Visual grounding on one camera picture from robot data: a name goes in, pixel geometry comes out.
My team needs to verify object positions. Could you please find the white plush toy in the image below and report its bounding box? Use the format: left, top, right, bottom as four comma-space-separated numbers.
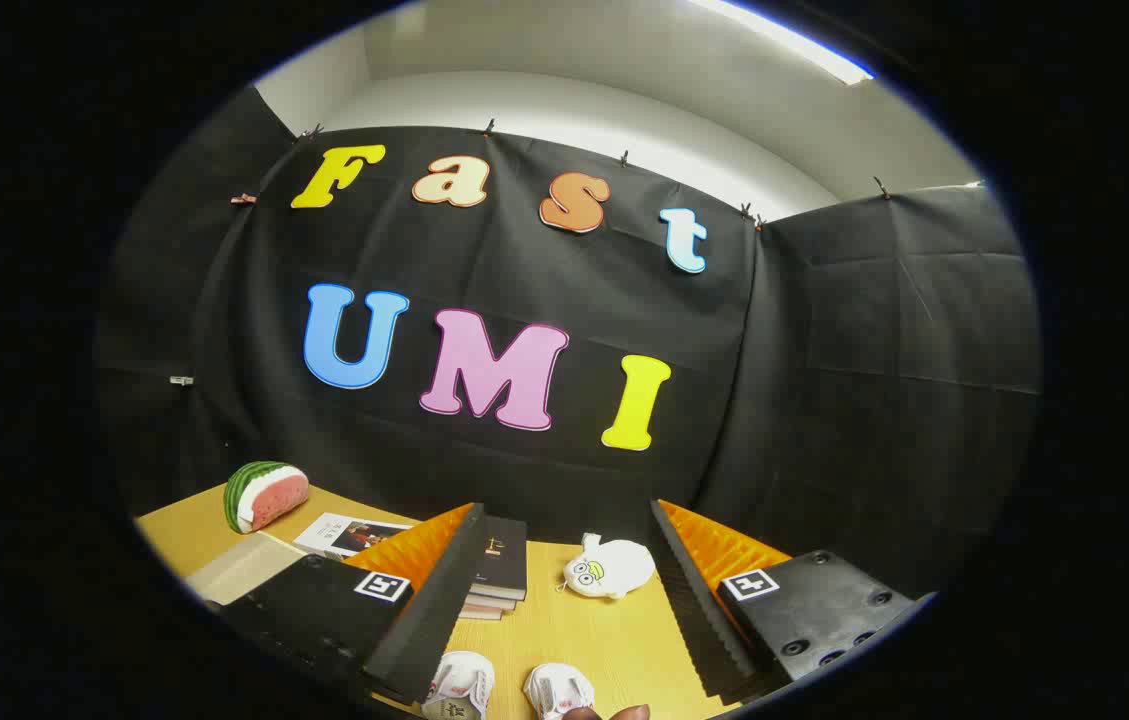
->
557, 533, 657, 601

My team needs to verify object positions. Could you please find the black cover book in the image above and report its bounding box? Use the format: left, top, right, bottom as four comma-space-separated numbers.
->
470, 516, 530, 602

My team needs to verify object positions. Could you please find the beige fabric storage box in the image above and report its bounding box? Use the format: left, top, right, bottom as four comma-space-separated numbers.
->
184, 532, 310, 607

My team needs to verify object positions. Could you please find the watermelon slice toy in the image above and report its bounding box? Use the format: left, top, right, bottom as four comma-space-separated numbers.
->
223, 461, 310, 534

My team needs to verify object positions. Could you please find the black backdrop cloth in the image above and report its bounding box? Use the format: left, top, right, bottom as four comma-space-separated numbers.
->
99, 85, 1042, 601

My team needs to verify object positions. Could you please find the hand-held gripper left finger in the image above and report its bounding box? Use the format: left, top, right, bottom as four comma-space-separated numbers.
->
217, 502, 491, 707

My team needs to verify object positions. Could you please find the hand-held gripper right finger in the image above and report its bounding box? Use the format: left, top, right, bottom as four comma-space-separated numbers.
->
648, 498, 937, 703

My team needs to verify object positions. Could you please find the white portrait cover book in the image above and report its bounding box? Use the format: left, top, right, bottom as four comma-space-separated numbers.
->
292, 512, 415, 561

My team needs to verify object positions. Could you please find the white shoe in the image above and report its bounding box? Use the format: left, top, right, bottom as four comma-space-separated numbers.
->
421, 650, 496, 720
523, 662, 597, 720

